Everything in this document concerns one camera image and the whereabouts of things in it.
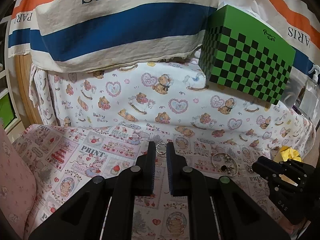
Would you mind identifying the small silver ring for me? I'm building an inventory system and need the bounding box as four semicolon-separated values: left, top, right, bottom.
155;142;168;155

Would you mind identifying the silver charm cluster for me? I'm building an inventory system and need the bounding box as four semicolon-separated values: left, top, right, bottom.
225;154;233;163

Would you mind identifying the box with yellow cloth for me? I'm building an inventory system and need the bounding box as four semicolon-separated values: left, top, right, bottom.
273;146;302;163

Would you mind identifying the black stone earring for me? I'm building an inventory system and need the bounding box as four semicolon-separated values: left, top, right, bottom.
220;165;228;172

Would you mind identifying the clear spray bottle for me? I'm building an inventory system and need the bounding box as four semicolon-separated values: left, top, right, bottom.
299;64;320;122

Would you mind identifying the teddy bear print cloth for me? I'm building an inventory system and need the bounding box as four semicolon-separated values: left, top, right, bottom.
29;62;315;155

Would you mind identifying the translucent plastic cup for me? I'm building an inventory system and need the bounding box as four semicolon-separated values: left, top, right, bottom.
280;77;305;108

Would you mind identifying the pink floral pillow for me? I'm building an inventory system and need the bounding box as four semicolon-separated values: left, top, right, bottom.
1;128;36;238

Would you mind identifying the green black checkered tissue box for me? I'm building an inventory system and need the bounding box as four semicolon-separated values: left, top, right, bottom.
199;5;296;105

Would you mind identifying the wooden shelf unit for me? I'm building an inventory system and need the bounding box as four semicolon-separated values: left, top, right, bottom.
1;15;21;134

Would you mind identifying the striped Paris blanket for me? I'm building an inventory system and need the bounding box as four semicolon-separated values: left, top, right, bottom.
8;0;319;73

